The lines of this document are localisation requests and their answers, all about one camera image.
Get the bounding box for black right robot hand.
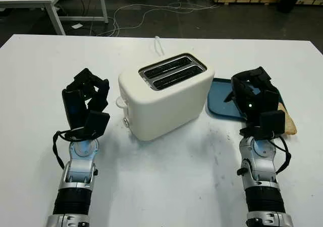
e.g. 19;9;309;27
224;66;280;128

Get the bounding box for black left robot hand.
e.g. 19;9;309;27
62;68;111;132

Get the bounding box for slice of brown bread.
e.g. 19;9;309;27
277;103;298;136

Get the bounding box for cream two-slot toaster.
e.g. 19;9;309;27
116;52;216;141

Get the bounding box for blue plastic tray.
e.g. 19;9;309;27
206;77;285;123

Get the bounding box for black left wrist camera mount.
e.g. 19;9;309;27
84;110;111;140

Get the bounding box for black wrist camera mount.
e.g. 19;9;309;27
84;110;111;140
259;110;286;137

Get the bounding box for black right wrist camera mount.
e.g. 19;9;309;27
259;110;286;137

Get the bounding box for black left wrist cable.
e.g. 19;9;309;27
52;127;86;169

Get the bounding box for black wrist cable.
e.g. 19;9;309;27
239;127;293;175
52;127;86;169

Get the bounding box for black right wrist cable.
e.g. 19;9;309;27
239;127;293;175

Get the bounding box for white floor cables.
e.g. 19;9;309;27
89;0;220;37

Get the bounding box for white toaster power cord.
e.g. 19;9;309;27
153;35;166;56

